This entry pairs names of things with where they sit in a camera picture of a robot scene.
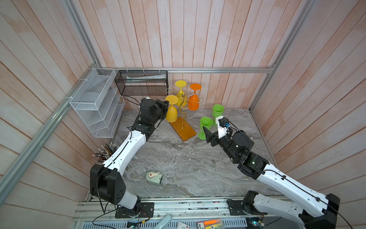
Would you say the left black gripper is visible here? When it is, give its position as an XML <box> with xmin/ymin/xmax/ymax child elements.
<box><xmin>151</xmin><ymin>99</ymin><xmax>169</xmax><ymax>124</ymax></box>

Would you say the green wine glass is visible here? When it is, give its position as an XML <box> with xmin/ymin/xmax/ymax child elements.
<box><xmin>212</xmin><ymin>104</ymin><xmax>225</xmax><ymax>127</ymax></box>
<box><xmin>198</xmin><ymin>116</ymin><xmax>214</xmax><ymax>141</ymax></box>

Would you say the yellow wine glass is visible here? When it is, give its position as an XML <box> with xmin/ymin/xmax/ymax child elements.
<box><xmin>165</xmin><ymin>95</ymin><xmax>178</xmax><ymax>123</ymax></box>
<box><xmin>175</xmin><ymin>80</ymin><xmax>187</xmax><ymax>107</ymax></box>

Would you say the gold rack with wooden base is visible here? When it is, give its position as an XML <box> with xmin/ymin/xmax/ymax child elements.
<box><xmin>167</xmin><ymin>87</ymin><xmax>203</xmax><ymax>141</ymax></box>

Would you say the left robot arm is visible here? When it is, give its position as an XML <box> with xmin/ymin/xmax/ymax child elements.
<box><xmin>90</xmin><ymin>97</ymin><xmax>169</xmax><ymax>210</ymax></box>

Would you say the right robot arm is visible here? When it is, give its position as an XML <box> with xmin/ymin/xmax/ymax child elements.
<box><xmin>203</xmin><ymin>125</ymin><xmax>340</xmax><ymax>229</ymax></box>

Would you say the orange wine glass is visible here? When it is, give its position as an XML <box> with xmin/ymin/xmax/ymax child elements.
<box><xmin>188</xmin><ymin>84</ymin><xmax>202</xmax><ymax>111</ymax></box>

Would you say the black mesh basket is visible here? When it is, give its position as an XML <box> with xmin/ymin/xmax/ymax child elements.
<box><xmin>115</xmin><ymin>70</ymin><xmax>169</xmax><ymax>96</ymax></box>

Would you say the red pencil cup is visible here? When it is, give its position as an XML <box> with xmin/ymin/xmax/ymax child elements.
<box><xmin>92</xmin><ymin>143</ymin><xmax>117</xmax><ymax>164</ymax></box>

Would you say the box of coloured items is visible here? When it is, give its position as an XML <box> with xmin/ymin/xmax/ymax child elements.
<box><xmin>196</xmin><ymin>219</ymin><xmax>225</xmax><ymax>229</ymax></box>

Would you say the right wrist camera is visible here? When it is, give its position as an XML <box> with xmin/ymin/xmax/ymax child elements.
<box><xmin>215</xmin><ymin>115</ymin><xmax>233</xmax><ymax>139</ymax></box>

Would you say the white wire mesh shelf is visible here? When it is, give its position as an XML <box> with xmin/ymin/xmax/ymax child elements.
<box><xmin>70</xmin><ymin>68</ymin><xmax>125</xmax><ymax>138</ymax></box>

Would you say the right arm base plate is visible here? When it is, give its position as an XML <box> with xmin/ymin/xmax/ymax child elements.
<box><xmin>226</xmin><ymin>199</ymin><xmax>268</xmax><ymax>216</ymax></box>

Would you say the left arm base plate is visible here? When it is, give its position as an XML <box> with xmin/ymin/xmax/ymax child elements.
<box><xmin>115</xmin><ymin>202</ymin><xmax>154</xmax><ymax>219</ymax></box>

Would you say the aluminium front rail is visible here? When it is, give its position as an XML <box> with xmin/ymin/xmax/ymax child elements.
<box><xmin>74</xmin><ymin>196</ymin><xmax>309</xmax><ymax>221</ymax></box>

